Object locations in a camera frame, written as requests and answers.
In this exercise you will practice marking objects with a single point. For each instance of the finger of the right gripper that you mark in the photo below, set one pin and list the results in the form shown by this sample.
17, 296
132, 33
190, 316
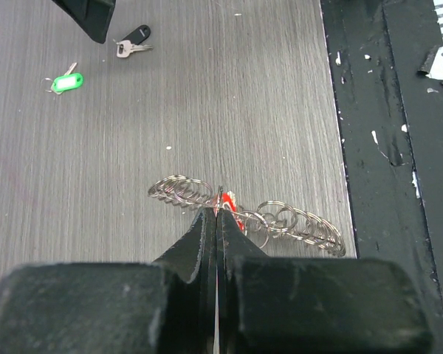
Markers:
92, 16

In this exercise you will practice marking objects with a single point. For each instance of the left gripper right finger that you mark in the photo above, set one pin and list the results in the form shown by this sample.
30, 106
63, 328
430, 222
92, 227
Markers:
313, 305

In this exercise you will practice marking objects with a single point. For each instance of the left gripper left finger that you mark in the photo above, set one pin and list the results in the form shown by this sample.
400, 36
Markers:
167, 306

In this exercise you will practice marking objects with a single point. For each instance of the black-head key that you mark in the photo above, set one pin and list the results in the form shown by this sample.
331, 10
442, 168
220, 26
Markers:
134, 42

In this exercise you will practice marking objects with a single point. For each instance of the metal disc key organizer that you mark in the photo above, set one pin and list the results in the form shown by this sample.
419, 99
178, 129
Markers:
272, 219

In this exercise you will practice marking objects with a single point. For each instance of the green key tag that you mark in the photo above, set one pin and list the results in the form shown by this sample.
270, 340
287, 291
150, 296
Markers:
70, 80

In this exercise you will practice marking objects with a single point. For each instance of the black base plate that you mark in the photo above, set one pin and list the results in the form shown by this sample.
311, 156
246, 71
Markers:
390, 115

